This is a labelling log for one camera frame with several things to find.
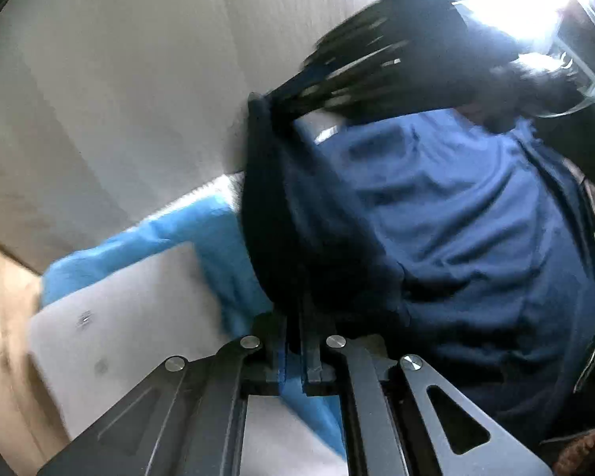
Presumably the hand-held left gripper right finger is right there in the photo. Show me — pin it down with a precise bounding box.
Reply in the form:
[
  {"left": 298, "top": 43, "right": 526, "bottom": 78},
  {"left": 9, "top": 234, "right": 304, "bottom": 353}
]
[{"left": 300, "top": 313, "right": 553, "bottom": 476}]

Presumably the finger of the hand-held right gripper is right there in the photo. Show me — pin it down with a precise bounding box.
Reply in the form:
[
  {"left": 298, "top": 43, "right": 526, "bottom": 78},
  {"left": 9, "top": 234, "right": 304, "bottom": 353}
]
[{"left": 250, "top": 0, "right": 477, "bottom": 127}]

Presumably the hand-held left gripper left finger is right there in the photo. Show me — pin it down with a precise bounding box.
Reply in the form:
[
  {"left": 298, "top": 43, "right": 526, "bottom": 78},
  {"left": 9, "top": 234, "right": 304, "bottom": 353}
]
[{"left": 37, "top": 312, "right": 291, "bottom": 476}]

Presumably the navy blue shirt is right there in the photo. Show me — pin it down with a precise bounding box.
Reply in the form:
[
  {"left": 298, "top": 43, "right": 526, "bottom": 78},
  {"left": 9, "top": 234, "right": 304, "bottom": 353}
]
[{"left": 240, "top": 92, "right": 595, "bottom": 449}]

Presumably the light blue plastic bag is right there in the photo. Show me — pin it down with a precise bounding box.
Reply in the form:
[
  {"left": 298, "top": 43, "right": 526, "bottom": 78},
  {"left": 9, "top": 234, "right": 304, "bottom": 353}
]
[{"left": 40, "top": 193, "right": 348, "bottom": 457}]

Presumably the white flat package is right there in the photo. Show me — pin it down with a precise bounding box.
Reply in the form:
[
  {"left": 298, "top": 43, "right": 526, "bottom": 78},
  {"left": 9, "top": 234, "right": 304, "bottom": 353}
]
[{"left": 27, "top": 243, "right": 350, "bottom": 476}]

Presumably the wooden board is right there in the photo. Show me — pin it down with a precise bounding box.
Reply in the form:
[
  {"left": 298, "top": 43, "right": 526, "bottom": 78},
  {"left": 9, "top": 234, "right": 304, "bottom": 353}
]
[{"left": 0, "top": 235, "right": 73, "bottom": 462}]

